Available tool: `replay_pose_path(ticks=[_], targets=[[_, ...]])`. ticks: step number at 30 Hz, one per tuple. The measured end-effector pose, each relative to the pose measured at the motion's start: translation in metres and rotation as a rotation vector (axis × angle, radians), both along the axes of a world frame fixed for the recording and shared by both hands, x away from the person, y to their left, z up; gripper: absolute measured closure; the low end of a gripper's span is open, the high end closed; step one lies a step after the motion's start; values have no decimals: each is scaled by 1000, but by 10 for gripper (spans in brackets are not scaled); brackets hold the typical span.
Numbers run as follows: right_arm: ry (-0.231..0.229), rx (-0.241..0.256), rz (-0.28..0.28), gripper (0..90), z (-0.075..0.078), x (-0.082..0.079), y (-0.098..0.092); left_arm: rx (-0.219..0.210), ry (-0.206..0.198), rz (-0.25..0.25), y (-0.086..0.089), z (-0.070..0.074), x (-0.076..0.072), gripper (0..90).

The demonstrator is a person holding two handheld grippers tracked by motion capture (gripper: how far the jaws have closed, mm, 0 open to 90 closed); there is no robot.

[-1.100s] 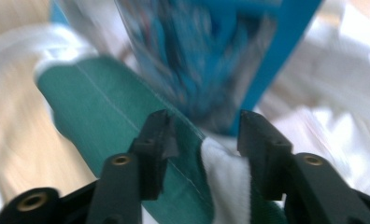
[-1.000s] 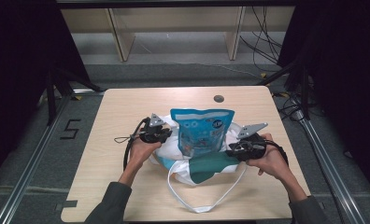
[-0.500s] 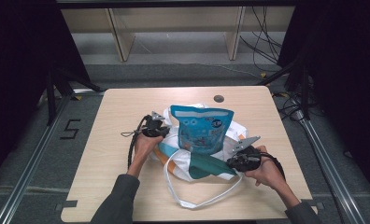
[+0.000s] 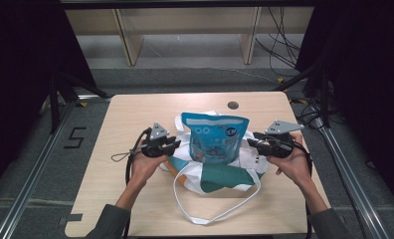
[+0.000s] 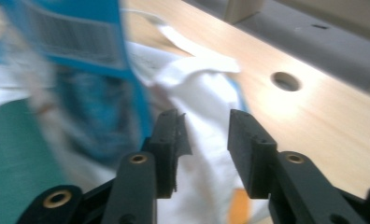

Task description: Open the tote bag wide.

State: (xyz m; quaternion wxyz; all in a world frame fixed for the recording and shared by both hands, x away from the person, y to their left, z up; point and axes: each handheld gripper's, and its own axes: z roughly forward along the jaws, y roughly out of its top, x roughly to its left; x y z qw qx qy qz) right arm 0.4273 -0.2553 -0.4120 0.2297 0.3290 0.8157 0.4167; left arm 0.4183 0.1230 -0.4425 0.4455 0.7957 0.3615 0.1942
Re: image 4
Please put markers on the black metal stand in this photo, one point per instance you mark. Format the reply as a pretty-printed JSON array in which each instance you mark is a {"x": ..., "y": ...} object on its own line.
[
  {"x": 57, "y": 99},
  {"x": 322, "y": 93}
]

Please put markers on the black curtain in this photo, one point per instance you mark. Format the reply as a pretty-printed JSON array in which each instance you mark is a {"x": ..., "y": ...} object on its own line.
[
  {"x": 19, "y": 83},
  {"x": 367, "y": 83}
]

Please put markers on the aluminium floor rail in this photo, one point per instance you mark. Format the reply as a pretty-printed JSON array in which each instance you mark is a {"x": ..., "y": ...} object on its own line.
[
  {"x": 351, "y": 179},
  {"x": 36, "y": 176}
]

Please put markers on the white tote bag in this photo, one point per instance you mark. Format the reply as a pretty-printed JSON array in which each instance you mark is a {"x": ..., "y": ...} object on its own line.
[{"x": 218, "y": 177}]

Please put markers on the round table grommet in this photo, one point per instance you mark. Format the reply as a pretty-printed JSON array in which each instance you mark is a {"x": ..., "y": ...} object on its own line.
[{"x": 233, "y": 105}]

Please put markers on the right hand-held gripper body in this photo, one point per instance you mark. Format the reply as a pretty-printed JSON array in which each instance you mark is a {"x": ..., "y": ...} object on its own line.
[{"x": 279, "y": 139}]

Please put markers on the person's left hand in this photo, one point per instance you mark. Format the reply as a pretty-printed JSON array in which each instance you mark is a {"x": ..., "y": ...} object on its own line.
[{"x": 145, "y": 166}]

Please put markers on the blue snack pouch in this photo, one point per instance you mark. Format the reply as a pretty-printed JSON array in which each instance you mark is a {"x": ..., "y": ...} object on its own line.
[{"x": 215, "y": 139}]

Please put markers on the light wooden shelf frame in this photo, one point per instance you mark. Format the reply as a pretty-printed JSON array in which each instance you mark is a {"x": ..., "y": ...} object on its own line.
[{"x": 132, "y": 43}]

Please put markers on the person's right hand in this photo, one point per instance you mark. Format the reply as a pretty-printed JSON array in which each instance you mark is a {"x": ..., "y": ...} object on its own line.
[{"x": 293, "y": 166}]

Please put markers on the grey tape strip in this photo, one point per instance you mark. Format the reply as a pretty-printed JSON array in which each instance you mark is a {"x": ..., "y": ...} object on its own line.
[{"x": 70, "y": 218}]

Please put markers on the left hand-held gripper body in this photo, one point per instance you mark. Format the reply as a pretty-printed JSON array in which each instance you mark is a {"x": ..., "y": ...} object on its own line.
[{"x": 155, "y": 142}]

